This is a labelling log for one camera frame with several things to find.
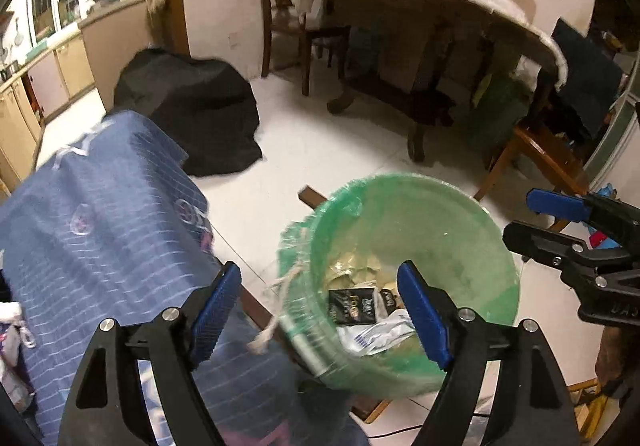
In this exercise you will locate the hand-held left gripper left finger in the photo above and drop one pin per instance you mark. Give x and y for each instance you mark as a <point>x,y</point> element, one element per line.
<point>220,306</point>

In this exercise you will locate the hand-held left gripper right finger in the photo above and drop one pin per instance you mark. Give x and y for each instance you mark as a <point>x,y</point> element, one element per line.
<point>422,316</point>

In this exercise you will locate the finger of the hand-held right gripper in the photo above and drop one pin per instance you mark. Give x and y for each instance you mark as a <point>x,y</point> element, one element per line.
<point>557,206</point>
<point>542,243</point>

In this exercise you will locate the green lined trash bin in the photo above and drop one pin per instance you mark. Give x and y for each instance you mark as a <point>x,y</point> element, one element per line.
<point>450,226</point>

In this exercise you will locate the person's right forearm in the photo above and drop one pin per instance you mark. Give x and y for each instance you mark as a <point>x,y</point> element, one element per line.
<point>617,356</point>

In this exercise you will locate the orange wooden chair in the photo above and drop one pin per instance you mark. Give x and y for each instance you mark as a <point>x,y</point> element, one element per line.
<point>540,145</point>

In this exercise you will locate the black packet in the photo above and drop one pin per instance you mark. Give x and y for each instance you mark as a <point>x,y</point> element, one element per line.
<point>350,306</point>

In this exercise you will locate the crumpled brown paper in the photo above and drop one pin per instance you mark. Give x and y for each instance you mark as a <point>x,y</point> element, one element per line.
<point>360,271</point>

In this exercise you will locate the green plastic bag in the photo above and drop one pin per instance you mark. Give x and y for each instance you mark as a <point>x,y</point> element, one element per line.
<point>500,105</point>

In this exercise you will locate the blue striped tablecloth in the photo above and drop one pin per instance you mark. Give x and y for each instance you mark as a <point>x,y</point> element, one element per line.
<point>100,236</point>

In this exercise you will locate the black cloth cover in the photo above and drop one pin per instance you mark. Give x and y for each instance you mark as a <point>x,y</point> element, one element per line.
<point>190,105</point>

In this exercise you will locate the white packets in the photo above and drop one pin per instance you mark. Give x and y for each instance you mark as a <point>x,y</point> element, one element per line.
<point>12,351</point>

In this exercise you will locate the beige kitchen counter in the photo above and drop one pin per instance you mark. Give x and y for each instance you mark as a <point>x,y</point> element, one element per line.
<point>65,60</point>

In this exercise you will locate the yellow wooden frame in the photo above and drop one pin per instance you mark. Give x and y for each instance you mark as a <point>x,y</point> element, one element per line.
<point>595,406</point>

